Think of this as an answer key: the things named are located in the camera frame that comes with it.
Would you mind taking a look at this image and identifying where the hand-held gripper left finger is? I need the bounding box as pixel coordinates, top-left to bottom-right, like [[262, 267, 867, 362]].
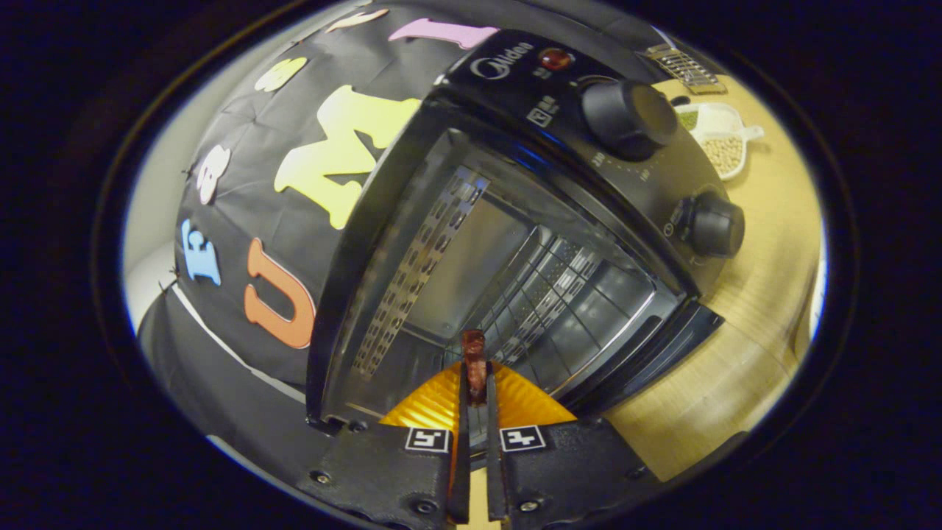
[[294, 359, 472, 530]]

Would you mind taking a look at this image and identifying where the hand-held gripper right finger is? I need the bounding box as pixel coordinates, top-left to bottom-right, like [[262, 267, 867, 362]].
[[482, 359, 663, 530]]

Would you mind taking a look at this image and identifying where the red raw meat steak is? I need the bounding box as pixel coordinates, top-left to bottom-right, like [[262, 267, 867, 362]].
[[461, 329, 489, 406]]

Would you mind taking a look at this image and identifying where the black toaster oven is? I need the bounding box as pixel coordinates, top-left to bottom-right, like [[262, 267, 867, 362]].
[[305, 28, 746, 435]]

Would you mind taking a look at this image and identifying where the white divided tray of beans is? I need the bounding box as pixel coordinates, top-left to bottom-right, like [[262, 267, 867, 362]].
[[673, 102, 765, 182]]

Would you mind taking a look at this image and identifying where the metal wire utensil holder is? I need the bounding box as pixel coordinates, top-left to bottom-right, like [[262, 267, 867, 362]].
[[644, 43, 728, 96]]

